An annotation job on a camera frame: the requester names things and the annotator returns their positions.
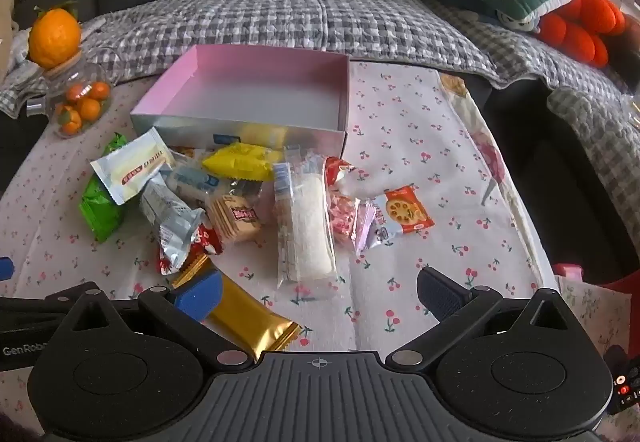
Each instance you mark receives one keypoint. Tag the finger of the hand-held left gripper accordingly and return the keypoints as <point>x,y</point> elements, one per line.
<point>4,268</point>
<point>30,304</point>

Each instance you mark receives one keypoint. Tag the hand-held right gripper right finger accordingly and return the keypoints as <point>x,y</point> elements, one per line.
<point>440,294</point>

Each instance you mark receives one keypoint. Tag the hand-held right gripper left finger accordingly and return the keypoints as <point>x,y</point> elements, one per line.
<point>200,297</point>

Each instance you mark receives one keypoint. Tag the gold snack packet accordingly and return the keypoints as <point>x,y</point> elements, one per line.
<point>245,317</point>

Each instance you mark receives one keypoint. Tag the red white snack packet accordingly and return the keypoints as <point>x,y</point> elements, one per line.
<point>207,239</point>

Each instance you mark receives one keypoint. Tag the clear cracker packet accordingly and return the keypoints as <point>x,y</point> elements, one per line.
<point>235,217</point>

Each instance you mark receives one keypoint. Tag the orange cookie packet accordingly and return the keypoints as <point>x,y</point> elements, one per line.
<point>405,212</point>

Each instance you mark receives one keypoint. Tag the green snack packet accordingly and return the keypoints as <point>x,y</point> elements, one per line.
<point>100,207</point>

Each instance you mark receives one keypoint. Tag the blue white snack packet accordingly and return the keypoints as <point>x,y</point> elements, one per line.
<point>192,179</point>

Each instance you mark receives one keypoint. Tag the pink candy packet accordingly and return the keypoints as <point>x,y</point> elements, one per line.
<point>342,217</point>

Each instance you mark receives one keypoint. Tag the long clear rice snack packet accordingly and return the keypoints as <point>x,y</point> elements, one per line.
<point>305,222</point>

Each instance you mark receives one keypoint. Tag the cream white snack packet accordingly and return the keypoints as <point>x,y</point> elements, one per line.
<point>132,167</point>

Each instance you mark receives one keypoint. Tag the pink cardboard box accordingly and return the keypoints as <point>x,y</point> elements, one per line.
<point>250,92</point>

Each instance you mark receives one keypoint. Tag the yellow snack packet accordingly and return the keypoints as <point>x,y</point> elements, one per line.
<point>242,162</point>

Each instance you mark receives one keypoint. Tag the small red candy packet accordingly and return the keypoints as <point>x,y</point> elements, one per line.
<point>337,169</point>

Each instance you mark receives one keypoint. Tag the floral cloth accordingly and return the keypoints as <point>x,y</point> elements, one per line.
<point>480,132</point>

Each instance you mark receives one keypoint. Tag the cherry print tablecloth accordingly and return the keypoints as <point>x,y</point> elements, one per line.
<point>425,122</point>

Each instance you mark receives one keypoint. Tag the red cloth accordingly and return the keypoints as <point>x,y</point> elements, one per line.
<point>620,279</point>

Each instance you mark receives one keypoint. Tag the glass jar of small oranges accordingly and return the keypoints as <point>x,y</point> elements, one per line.
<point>85,102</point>

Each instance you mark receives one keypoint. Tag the black remote control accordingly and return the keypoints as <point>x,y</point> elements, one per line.
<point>627,387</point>

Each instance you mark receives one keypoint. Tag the beige cloth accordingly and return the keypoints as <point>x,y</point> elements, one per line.
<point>5,32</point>

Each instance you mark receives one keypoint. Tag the large orange fruit ornament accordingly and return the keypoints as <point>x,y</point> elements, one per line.
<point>52,37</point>

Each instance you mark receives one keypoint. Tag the blue white plush toy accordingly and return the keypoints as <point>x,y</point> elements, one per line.
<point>520,22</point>

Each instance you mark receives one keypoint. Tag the orange plush toy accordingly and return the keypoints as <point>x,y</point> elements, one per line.
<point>575,37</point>

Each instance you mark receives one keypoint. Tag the grey checked blanket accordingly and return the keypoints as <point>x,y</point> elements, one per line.
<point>300,17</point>

